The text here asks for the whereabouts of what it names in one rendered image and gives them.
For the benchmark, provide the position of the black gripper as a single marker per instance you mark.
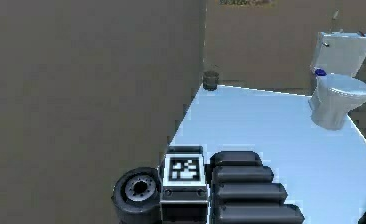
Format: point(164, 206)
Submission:
point(137, 193)

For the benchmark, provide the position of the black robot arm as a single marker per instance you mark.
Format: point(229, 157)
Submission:
point(244, 190)

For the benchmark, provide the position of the dark grey waste bin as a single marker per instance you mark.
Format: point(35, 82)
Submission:
point(211, 80)

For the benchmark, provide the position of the blue round object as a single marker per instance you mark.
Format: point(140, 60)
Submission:
point(320, 72)

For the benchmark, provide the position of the white toilet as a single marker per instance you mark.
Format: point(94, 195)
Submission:
point(341, 86)

